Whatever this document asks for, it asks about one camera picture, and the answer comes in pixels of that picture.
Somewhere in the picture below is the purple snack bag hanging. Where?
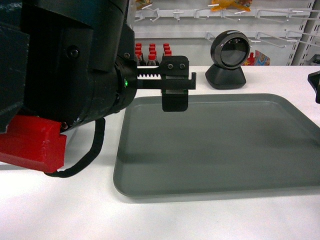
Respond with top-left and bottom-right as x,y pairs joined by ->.
135,0 -> 153,8

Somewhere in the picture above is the black round barcode scanner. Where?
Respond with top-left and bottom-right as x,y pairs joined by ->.
205,30 -> 250,90

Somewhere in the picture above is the red camera mount block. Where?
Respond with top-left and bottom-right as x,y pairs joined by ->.
0,115 -> 67,173

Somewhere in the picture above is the colourful snack pouch behind scanner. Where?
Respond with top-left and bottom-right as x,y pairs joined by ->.
242,50 -> 271,66

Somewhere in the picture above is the black sleeved arm cable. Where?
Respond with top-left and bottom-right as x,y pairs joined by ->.
44,117 -> 107,179

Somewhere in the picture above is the red-cap soy sauce bottle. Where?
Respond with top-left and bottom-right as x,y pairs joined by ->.
147,43 -> 160,66
162,43 -> 172,57
135,42 -> 147,66

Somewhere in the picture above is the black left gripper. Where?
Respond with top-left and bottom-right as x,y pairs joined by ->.
109,55 -> 197,114

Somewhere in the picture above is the orange snack bag hanging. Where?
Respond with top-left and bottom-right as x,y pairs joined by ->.
210,0 -> 253,12

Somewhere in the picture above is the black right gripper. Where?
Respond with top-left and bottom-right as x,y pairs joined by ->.
307,71 -> 320,104

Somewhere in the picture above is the white peg hook rail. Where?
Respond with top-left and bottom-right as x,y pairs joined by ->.
134,7 -> 320,23

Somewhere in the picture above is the grey-silver rectangular tray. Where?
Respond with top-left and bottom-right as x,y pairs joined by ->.
113,93 -> 320,199

